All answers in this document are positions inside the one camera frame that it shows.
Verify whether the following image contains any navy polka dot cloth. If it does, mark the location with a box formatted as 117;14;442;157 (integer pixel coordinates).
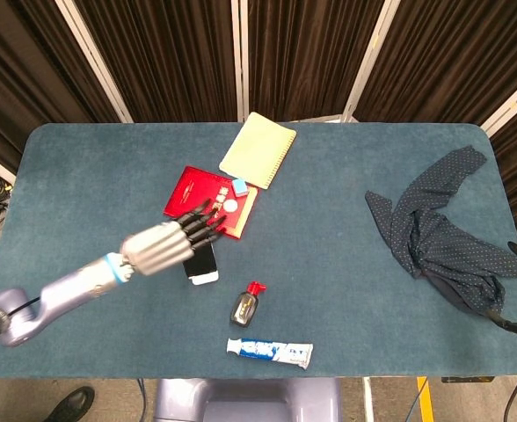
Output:
364;144;517;316

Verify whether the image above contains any blue white toothpaste tube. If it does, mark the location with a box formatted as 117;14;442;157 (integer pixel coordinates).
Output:
226;337;315;370

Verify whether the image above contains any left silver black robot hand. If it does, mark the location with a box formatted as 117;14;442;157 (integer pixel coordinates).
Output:
121;200;229;277

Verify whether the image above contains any black leather shoe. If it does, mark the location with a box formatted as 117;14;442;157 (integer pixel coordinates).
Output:
42;385;96;422

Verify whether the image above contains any yellow spiral notebook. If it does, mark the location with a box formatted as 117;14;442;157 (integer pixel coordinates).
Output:
218;112;298;191

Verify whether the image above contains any black smartphone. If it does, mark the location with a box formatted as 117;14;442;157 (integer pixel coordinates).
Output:
183;241;219;279

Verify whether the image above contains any black ink bottle red cap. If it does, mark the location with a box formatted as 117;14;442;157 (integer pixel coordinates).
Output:
229;280;267;329

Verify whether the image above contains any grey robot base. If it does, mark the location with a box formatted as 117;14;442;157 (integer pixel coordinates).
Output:
152;376;343;422

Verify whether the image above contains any red certificate booklet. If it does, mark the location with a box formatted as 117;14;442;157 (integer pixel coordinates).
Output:
163;164;259;241

